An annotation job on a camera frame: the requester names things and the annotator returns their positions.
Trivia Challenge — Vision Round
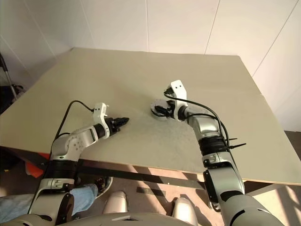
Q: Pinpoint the black floor tape strip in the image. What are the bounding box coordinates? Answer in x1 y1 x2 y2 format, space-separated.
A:
135 186 166 198

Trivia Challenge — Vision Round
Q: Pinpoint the white robot right leg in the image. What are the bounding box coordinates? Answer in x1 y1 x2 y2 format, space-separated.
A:
172 197 198 223

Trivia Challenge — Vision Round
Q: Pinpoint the white robot left leg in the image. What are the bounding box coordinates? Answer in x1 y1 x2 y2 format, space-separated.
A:
103 190 129 214

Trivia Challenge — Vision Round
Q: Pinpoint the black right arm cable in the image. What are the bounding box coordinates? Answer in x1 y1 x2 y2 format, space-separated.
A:
163 93 238 170

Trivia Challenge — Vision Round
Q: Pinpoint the dark metal table frame bar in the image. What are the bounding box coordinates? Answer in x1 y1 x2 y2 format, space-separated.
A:
75 159 206 190

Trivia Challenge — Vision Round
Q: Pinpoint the orange object under table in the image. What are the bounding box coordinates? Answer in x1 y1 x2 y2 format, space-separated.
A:
24 152 51 178

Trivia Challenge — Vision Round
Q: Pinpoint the white robot leg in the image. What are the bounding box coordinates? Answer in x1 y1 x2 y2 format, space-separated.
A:
172 197 198 223
103 190 129 214

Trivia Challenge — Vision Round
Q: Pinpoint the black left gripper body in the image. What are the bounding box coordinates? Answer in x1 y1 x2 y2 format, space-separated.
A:
104 117 118 136

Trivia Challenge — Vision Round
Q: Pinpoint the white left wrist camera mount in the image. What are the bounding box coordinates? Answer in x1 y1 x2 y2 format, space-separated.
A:
92 101 111 139

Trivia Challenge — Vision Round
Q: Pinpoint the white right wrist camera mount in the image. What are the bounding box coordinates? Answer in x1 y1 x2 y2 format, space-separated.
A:
170 80 189 121

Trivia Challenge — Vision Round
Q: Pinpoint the grey toothed gear ring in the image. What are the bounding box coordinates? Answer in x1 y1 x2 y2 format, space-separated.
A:
149 98 168 113

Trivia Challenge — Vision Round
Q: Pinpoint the person's leg in jeans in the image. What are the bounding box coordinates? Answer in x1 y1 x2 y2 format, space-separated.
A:
0 183 99 223

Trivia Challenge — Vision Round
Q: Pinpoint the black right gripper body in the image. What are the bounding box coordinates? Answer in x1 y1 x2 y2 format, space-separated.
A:
163 86 176 118

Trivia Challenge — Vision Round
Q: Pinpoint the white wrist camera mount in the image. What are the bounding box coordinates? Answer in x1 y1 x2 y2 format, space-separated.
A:
170 80 189 121
92 101 111 139

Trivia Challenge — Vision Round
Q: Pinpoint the dark sneaker white sole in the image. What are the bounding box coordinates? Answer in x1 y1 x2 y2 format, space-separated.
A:
94 176 113 198

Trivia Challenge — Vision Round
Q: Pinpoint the black folding cart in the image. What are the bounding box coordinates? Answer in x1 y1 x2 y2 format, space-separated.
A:
0 53 25 113

